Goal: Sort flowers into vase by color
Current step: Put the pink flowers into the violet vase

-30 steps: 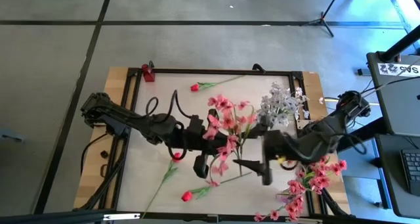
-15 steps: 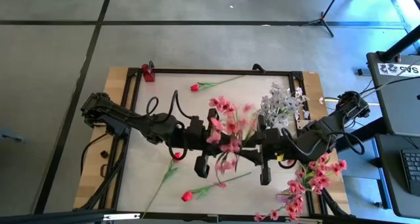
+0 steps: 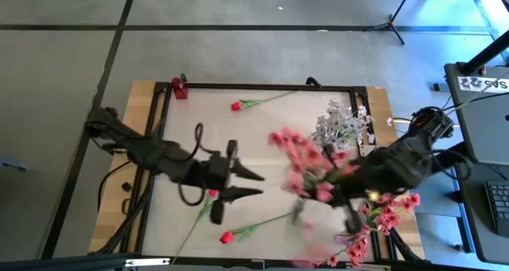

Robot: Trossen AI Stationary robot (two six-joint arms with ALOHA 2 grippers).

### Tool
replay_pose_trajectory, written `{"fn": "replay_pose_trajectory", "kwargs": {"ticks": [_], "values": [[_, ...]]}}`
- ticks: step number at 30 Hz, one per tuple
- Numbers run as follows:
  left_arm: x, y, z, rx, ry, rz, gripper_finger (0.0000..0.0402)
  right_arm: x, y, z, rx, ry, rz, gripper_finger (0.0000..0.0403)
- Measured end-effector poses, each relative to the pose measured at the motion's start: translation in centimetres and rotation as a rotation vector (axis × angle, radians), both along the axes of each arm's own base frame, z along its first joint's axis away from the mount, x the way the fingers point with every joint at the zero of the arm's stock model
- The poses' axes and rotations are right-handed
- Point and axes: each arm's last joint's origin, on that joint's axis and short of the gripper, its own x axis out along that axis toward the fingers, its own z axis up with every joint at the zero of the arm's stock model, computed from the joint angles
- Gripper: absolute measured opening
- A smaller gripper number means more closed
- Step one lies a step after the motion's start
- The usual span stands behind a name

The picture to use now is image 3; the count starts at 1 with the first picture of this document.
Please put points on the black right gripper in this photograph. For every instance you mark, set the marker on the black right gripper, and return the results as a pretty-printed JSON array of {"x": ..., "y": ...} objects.
[{"x": 354, "y": 187}]

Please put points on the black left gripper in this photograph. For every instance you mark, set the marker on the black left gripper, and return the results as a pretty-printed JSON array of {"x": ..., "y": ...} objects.
[{"x": 214, "y": 171}]

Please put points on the red artificial tulip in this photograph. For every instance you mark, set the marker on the red artificial tulip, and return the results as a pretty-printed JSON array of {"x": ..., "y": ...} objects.
[
  {"x": 235, "y": 106},
  {"x": 226, "y": 238},
  {"x": 213, "y": 192}
]

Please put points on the pink artificial flower bunch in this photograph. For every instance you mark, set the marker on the pink artificial flower bunch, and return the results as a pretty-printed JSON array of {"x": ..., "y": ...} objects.
[
  {"x": 391, "y": 219},
  {"x": 306, "y": 156}
]

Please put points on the white artificial flower bunch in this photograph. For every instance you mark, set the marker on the white artificial flower bunch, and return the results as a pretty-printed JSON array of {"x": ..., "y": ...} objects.
[{"x": 342, "y": 118}]

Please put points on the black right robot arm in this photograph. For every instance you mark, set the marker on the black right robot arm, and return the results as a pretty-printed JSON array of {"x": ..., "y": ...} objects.
[{"x": 401, "y": 163}]

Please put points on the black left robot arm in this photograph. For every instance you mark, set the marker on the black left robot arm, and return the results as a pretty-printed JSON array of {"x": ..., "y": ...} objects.
[{"x": 151, "y": 153}]

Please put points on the black laptop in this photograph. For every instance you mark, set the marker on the black laptop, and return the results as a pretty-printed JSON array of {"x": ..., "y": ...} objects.
[{"x": 497, "y": 207}]

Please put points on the black desk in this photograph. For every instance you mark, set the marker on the black desk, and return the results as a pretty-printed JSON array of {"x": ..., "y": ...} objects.
[{"x": 481, "y": 120}]

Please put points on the white printed label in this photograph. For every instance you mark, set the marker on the white printed label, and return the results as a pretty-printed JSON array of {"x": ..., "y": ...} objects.
[{"x": 479, "y": 83}]

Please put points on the black tripod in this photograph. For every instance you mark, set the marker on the black tripod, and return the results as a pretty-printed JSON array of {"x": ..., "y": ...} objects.
[{"x": 391, "y": 24}]

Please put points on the black pole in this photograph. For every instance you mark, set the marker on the black pole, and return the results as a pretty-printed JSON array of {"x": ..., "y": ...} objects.
[{"x": 483, "y": 56}]

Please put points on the grey floor object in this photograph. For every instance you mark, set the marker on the grey floor object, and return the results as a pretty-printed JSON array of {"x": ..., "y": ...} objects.
[{"x": 14, "y": 164}]

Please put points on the black aluminium table frame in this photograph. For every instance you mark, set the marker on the black aluminium table frame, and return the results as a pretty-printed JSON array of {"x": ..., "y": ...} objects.
[{"x": 258, "y": 86}]

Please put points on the silver metal bracket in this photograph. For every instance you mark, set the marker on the silver metal bracket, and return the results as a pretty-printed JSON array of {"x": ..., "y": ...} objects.
[{"x": 147, "y": 262}]

